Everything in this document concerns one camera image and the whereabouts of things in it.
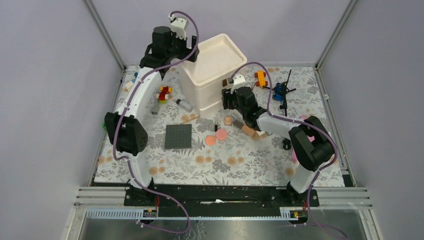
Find clear black mascara tube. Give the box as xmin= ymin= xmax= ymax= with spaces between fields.
xmin=214 ymin=115 xmax=218 ymax=133

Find grey brick pillar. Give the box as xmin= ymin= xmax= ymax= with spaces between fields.
xmin=150 ymin=101 xmax=160 ymax=115

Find beige makeup sponge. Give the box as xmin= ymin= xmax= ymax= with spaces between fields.
xmin=223 ymin=115 xmax=233 ymax=126

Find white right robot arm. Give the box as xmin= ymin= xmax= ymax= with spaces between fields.
xmin=221 ymin=86 xmax=338 ymax=206

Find pink plastic scoop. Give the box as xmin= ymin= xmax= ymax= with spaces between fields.
xmin=291 ymin=115 xmax=315 ymax=164

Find red green white brick toy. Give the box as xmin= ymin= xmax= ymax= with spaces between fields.
xmin=155 ymin=86 xmax=173 ymax=104

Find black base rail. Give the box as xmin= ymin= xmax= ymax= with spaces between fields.
xmin=124 ymin=183 xmax=320 ymax=218

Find orange white cream tube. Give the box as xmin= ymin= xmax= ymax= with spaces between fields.
xmin=258 ymin=131 xmax=268 ymax=139

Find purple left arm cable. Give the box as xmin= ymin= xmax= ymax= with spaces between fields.
xmin=112 ymin=10 xmax=200 ymax=235

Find blue white stacked bricks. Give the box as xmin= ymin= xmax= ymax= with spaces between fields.
xmin=124 ymin=78 xmax=136 ymax=92

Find yellow red toy brick car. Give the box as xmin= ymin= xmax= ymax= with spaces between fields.
xmin=254 ymin=70 xmax=268 ymax=88

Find blue toy brick car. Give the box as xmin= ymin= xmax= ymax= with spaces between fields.
xmin=272 ymin=82 xmax=286 ymax=102

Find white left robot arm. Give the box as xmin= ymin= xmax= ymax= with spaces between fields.
xmin=104 ymin=26 xmax=199 ymax=206

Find gold thin makeup pencil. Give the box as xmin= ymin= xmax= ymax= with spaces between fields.
xmin=179 ymin=116 xmax=200 ymax=125

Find beige foundation bottle grey cap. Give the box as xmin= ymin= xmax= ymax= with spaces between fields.
xmin=232 ymin=120 xmax=259 ymax=139

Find pink round makeup puff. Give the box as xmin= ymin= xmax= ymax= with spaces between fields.
xmin=215 ymin=128 xmax=228 ymax=141

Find orange round makeup puff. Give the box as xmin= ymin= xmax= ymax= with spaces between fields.
xmin=204 ymin=135 xmax=217 ymax=146

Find dark grey brick baseplate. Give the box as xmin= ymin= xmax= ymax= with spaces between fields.
xmin=164 ymin=124 xmax=192 ymax=150

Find white drawer organizer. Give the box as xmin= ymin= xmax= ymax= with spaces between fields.
xmin=179 ymin=33 xmax=248 ymax=118

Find clear bottle black cap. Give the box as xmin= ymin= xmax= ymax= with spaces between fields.
xmin=176 ymin=99 xmax=194 ymax=113

